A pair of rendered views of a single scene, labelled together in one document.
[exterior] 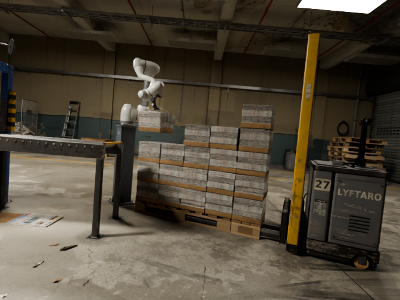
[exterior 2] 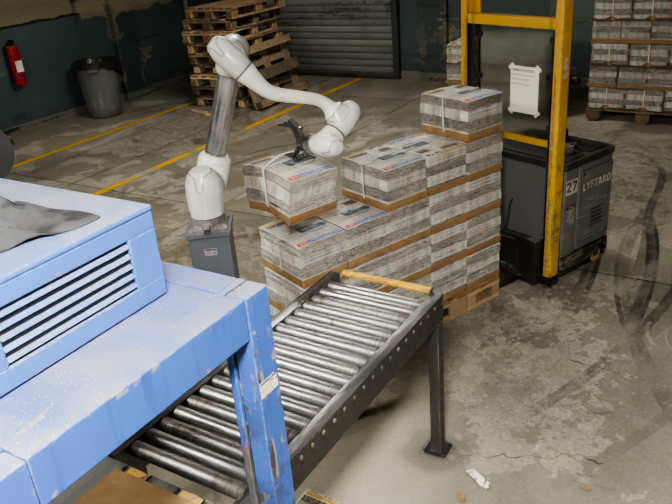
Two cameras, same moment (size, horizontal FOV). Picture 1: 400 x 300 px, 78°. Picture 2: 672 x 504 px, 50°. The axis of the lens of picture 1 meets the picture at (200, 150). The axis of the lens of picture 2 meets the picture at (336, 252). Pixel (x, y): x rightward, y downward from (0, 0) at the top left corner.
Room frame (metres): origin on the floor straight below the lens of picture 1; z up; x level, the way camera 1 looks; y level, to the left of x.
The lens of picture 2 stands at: (0.99, 3.20, 2.24)
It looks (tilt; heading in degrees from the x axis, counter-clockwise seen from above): 25 degrees down; 303
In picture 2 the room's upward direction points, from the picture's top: 5 degrees counter-clockwise
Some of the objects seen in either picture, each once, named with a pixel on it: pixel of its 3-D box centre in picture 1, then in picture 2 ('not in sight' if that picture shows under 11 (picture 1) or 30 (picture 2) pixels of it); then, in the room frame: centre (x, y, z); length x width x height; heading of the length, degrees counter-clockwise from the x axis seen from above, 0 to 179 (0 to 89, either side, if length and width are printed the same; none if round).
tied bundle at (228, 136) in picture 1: (228, 138); (423, 163); (2.66, -0.30, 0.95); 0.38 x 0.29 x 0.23; 158
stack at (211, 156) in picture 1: (188, 181); (371, 272); (2.81, 0.10, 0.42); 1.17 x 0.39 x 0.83; 69
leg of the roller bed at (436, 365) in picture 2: (97, 197); (436, 387); (2.08, 0.84, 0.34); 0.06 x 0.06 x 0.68; 0
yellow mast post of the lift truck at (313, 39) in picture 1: (303, 141); (555, 139); (2.08, -0.86, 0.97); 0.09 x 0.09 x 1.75; 69
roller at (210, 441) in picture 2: not in sight; (216, 443); (2.33, 1.94, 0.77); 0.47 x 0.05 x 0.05; 0
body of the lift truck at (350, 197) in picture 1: (338, 206); (544, 200); (2.26, -1.33, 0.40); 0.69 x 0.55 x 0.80; 159
